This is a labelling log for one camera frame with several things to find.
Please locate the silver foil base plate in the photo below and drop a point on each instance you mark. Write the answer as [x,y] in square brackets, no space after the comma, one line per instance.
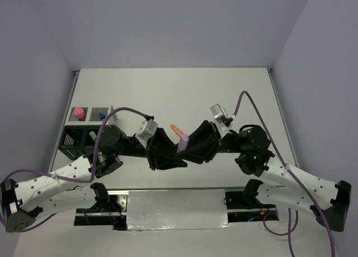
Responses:
[176,210]

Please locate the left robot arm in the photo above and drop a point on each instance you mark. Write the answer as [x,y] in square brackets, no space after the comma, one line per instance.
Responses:
[76,184]

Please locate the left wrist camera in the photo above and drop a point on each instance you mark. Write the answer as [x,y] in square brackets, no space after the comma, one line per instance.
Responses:
[146,131]

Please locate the black slotted container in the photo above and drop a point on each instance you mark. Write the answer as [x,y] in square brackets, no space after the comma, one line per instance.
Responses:
[76,141]

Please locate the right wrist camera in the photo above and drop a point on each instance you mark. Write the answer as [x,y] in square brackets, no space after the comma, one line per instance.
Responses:
[222,120]

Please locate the blue capped marker in container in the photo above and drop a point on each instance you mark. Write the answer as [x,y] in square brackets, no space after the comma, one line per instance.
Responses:
[101,115]

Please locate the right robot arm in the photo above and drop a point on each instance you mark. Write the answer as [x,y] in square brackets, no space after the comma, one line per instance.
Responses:
[274,181]

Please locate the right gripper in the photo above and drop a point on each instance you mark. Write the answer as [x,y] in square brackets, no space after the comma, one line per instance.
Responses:
[203,144]

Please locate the black mounting rail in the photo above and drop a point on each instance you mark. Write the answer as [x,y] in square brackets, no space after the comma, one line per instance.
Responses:
[114,213]

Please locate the pink glue stick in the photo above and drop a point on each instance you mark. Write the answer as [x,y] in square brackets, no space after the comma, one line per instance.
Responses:
[79,113]

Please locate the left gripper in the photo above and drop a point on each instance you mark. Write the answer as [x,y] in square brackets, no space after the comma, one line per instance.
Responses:
[159,153]

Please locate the orange highlighter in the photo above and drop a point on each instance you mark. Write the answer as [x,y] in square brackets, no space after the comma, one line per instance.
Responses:
[177,130]

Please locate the purple highlighter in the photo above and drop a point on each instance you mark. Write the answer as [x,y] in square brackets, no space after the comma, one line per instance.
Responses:
[183,143]

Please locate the white slotted container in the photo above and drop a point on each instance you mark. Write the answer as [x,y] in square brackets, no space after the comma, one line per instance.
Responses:
[91,116]

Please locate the green highlighter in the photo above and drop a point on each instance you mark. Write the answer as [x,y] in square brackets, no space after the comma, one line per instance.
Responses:
[93,135]

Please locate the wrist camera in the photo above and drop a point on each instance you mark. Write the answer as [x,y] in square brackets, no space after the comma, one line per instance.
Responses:
[146,131]
[222,120]

